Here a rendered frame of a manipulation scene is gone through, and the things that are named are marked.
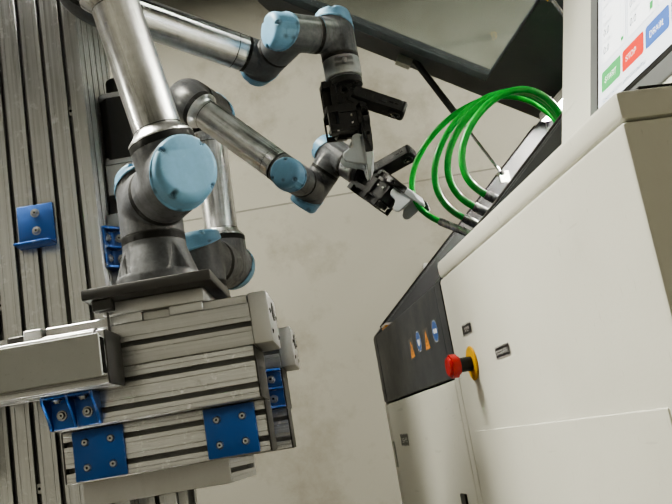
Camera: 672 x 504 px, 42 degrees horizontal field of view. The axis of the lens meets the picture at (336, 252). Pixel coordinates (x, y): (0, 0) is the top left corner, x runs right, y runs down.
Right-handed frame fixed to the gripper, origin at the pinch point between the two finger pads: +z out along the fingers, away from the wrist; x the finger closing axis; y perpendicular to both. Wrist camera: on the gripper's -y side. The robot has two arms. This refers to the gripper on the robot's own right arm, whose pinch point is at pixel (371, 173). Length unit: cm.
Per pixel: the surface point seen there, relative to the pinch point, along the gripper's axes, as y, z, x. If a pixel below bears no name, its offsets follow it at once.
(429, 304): -2.9, 29.4, 13.8
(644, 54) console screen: -29, 5, 56
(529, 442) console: -3, 54, 52
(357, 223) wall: -30, -37, -187
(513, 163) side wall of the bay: -46, -11, -43
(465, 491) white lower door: -3, 62, 14
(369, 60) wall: -48, -108, -184
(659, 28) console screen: -29, 4, 60
